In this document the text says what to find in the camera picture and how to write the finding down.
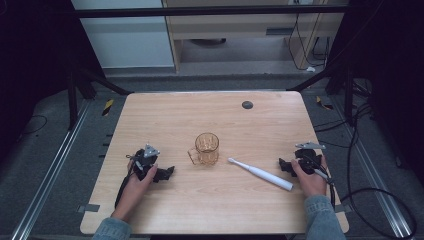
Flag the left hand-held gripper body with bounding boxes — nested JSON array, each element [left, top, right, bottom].
[[125, 143, 161, 182]]

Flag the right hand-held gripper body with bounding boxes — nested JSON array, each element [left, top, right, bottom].
[[294, 141, 327, 176]]

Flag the person's right hand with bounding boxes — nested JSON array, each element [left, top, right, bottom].
[[290, 155, 330, 199]]

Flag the person's left hand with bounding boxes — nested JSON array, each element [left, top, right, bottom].
[[111, 161, 159, 223]]

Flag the white electric toothbrush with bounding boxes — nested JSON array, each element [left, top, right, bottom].
[[227, 157, 295, 192]]

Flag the amber glass mug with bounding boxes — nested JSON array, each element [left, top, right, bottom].
[[187, 132, 221, 167]]

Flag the yellow black hazard tape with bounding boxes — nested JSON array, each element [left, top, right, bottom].
[[101, 98, 115, 117], [315, 95, 334, 111]]

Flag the grey tape strip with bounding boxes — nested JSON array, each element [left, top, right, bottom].
[[334, 203, 353, 215], [76, 203, 101, 214]]

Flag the black metal stand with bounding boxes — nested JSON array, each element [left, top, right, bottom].
[[65, 63, 135, 132], [285, 61, 356, 126]]

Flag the white cabinet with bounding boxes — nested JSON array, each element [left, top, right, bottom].
[[70, 0, 176, 70]]

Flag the light wooden desk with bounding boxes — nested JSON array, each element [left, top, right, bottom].
[[161, 0, 349, 74]]

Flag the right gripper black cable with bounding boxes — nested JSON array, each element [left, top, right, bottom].
[[301, 154, 337, 210]]

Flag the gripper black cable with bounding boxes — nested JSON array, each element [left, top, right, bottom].
[[301, 154, 337, 210], [113, 153, 138, 210]]

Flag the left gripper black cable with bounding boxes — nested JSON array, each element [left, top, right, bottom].
[[113, 153, 138, 210]]

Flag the thick black floor cable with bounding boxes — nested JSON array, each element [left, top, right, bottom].
[[313, 101, 418, 240]]

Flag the aluminium floor rail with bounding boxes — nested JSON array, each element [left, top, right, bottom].
[[329, 96, 415, 240], [9, 99, 92, 240]]

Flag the black cables under desk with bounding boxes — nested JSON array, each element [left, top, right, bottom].
[[287, 13, 332, 72]]

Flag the thin black floor cable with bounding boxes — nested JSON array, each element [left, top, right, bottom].
[[18, 114, 49, 138]]

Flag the black horizontal frame bar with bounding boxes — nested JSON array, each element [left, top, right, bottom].
[[73, 4, 351, 19]]

